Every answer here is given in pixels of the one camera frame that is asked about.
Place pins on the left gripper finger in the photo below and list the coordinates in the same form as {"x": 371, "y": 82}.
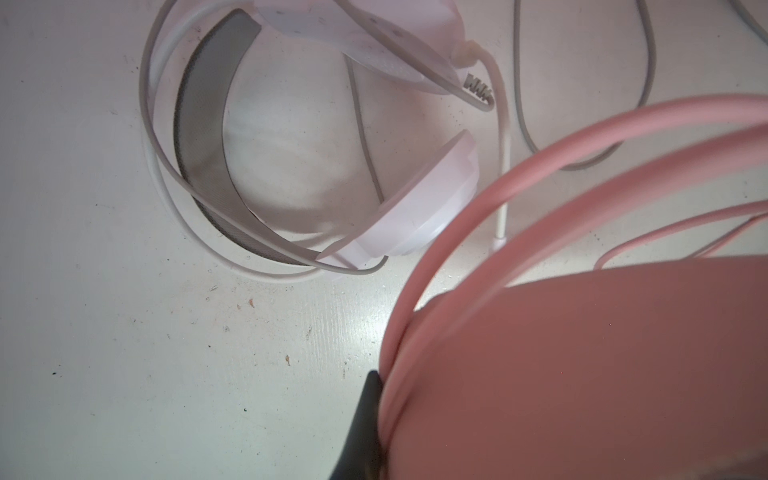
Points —
{"x": 362, "y": 455}

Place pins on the pink headphones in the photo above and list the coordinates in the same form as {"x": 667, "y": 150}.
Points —
{"x": 652, "y": 371}

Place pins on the white headphones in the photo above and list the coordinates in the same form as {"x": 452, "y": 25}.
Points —
{"x": 419, "y": 44}

